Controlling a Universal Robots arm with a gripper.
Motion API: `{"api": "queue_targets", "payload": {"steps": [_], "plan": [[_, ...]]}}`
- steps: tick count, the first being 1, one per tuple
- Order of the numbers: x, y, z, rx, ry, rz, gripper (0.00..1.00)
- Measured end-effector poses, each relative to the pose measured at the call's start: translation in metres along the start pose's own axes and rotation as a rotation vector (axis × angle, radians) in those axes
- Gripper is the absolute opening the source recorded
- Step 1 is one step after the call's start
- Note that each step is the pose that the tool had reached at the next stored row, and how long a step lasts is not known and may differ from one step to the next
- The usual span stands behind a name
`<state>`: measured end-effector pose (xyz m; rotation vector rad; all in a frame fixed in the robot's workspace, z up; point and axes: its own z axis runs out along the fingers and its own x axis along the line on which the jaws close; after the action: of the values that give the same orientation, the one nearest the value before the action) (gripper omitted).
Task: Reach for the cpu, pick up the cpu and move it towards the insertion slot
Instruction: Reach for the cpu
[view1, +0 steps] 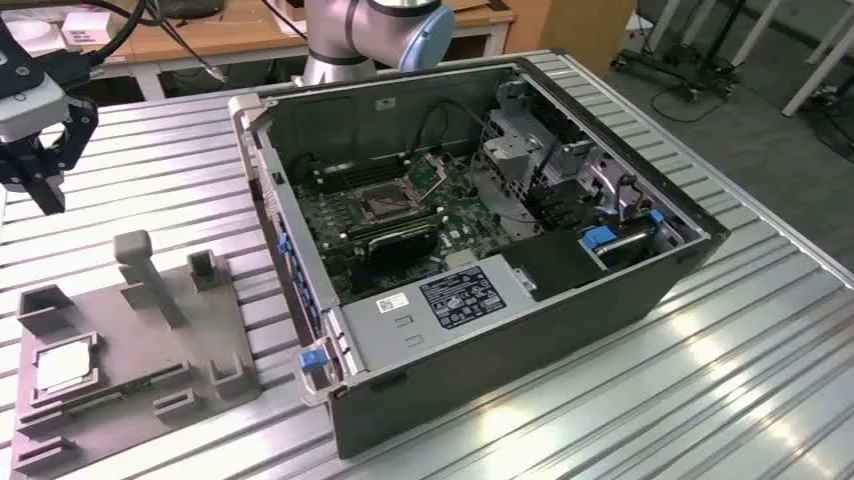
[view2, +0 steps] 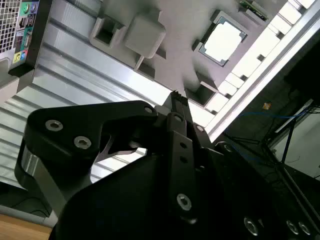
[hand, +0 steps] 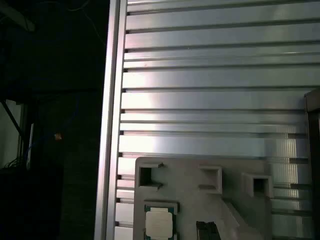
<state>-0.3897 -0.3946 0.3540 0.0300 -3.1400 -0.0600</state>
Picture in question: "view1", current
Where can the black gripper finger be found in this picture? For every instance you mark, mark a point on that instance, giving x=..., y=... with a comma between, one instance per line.
x=79, y=130
x=13, y=170

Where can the silver CPU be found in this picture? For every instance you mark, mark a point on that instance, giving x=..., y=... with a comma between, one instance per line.
x=63, y=367

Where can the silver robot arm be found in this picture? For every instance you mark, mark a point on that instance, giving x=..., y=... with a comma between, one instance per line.
x=340, y=25

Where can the blue expansion slot latch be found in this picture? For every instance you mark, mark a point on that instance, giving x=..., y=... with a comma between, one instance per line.
x=281, y=242

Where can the black RAM slot bank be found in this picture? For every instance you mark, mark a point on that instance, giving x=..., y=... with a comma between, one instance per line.
x=360, y=171
x=387, y=229

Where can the CPU socket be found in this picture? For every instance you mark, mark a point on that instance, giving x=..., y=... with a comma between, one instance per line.
x=387, y=202

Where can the white cardboard box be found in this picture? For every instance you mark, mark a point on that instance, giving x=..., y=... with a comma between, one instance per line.
x=83, y=27

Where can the white bowl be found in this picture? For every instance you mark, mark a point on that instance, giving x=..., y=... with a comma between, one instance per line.
x=40, y=30

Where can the black monitor base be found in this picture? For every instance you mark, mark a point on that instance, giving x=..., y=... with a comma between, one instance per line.
x=193, y=7

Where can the grey parts rack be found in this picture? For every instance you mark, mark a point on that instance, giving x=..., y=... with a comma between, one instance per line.
x=127, y=350

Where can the green RAM stick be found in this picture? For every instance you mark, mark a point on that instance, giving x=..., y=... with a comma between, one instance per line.
x=100, y=401

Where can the black graphics card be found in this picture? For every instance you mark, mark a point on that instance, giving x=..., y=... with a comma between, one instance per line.
x=400, y=247

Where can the blue case latch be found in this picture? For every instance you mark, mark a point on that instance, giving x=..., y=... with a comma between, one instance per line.
x=313, y=361

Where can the green motherboard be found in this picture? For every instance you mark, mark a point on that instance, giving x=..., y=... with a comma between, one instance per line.
x=467, y=215

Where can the small silver chipset heatsink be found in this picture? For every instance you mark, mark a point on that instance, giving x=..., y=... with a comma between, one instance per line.
x=460, y=257

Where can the silver power supply unit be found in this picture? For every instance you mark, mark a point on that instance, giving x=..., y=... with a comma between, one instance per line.
x=400, y=330

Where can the grey metal drive cage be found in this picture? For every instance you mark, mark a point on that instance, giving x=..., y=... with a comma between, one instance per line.
x=510, y=145

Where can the black plastic air shroud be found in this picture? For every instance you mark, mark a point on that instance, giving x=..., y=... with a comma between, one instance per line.
x=547, y=265

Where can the wooden cabinet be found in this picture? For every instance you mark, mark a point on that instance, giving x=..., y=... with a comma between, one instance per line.
x=587, y=30

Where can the blue disk carrier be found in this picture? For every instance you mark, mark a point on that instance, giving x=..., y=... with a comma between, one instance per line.
x=595, y=239

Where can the open black PC case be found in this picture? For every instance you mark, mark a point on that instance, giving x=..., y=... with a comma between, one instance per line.
x=500, y=380

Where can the small blue clip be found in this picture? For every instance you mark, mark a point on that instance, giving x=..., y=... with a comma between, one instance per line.
x=654, y=217

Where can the black wheeled stand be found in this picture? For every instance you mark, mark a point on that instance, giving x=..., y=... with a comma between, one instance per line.
x=694, y=70

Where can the white table leg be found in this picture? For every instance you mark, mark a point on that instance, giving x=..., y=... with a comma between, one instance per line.
x=803, y=96

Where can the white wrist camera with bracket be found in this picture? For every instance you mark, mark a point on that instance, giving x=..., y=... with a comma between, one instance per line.
x=27, y=107

